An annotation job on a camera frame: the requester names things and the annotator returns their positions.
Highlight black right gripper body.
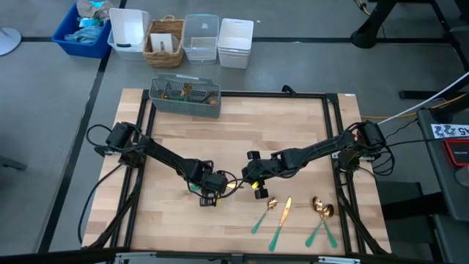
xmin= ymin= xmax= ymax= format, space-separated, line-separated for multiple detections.
xmin=246 ymin=149 xmax=276 ymax=201

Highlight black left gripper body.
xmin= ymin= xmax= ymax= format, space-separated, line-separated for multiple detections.
xmin=189 ymin=159 xmax=229 ymax=208

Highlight small gold spoon green handle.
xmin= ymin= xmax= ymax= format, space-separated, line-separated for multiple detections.
xmin=250 ymin=197 xmax=279 ymax=235

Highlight grey mesh cutlery basket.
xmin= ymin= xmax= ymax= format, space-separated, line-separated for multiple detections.
xmin=148 ymin=72 xmax=222 ymax=120

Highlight white stacked bin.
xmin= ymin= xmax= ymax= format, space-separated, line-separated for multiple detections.
xmin=217 ymin=18 xmax=255 ymax=70

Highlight clear plastic bin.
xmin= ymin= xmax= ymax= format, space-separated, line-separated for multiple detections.
xmin=182 ymin=13 xmax=221 ymax=65

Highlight wicker basket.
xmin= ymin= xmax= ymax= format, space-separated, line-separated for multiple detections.
xmin=142 ymin=14 xmax=186 ymax=69

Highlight white cardboard box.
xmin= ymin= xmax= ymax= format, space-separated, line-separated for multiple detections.
xmin=149 ymin=32 xmax=180 ymax=55

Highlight black desk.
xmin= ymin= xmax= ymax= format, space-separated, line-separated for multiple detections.
xmin=416 ymin=106 xmax=469 ymax=223

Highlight black front beam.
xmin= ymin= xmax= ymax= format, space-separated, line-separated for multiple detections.
xmin=0 ymin=246 xmax=469 ymax=264

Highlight white plastic bin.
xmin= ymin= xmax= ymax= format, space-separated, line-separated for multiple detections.
xmin=107 ymin=7 xmax=151 ymax=62

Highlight blue plastic bin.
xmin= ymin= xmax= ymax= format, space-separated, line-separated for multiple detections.
xmin=51 ymin=2 xmax=114 ymax=59

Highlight white printed label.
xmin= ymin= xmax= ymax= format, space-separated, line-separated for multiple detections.
xmin=430 ymin=123 xmax=469 ymax=140

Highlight red cased tablet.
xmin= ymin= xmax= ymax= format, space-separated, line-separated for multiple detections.
xmin=440 ymin=138 xmax=469 ymax=169

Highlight blue cloth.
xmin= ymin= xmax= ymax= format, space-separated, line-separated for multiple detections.
xmin=64 ymin=24 xmax=103 ymax=45

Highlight grey round object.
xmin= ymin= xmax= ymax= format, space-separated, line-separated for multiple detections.
xmin=454 ymin=164 xmax=469 ymax=188

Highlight teal cloth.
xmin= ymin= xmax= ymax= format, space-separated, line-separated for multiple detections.
xmin=77 ymin=17 xmax=103 ymax=29

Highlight black stand foot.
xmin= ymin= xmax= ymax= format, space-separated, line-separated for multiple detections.
xmin=0 ymin=155 xmax=29 ymax=172

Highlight dark brown cloth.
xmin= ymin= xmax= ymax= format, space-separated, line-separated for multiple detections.
xmin=75 ymin=0 xmax=115 ymax=22

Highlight white round stand base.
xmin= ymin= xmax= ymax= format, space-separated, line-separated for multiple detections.
xmin=0 ymin=27 xmax=22 ymax=57

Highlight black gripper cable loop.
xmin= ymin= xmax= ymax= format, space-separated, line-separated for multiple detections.
xmin=214 ymin=169 xmax=241 ymax=199

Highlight black table frame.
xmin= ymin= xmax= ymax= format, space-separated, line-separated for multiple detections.
xmin=83 ymin=89 xmax=392 ymax=257

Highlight black floor cable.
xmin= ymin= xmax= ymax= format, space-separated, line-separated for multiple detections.
xmin=77 ymin=161 xmax=125 ymax=246

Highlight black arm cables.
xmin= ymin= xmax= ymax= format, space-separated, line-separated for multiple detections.
xmin=366 ymin=120 xmax=421 ymax=177

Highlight yellow floor cable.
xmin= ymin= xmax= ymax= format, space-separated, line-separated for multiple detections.
xmin=361 ymin=93 xmax=469 ymax=120

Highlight black stand frame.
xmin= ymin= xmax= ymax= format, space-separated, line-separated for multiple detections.
xmin=350 ymin=0 xmax=469 ymax=100

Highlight white cable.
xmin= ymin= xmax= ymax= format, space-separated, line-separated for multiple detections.
xmin=377 ymin=71 xmax=469 ymax=125

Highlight hanging yellow cable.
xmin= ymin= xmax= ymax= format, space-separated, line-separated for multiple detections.
xmin=353 ymin=0 xmax=369 ymax=16

